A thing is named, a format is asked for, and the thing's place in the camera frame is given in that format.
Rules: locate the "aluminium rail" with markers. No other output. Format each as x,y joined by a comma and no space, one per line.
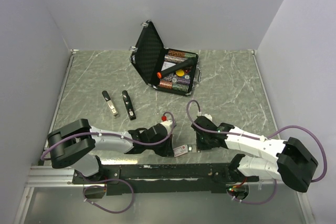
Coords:
46,176

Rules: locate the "black poker chip case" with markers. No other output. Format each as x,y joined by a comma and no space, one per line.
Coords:
149,56

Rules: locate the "black marker orange cap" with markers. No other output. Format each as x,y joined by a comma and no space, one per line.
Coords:
186,63

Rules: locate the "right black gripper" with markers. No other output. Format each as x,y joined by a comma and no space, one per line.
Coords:
201,147

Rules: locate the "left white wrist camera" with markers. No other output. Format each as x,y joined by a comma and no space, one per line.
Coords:
168,122

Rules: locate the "yellow poker chip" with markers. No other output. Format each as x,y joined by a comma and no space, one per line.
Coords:
180,73

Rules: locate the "striped staple strip pack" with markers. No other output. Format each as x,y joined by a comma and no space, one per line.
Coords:
192,148

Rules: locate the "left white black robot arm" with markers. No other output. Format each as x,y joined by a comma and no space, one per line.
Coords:
70,145

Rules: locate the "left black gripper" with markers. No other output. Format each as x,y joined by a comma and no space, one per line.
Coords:
167,150

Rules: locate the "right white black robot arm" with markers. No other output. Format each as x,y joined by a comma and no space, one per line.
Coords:
286,160

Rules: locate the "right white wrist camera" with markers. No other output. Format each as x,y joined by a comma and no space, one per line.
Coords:
208,116

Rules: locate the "black stapler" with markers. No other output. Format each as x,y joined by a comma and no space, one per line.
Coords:
128,105

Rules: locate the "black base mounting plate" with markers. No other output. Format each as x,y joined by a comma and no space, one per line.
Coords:
167,178

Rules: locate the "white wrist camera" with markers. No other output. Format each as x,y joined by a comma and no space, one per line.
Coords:
168,122
208,116

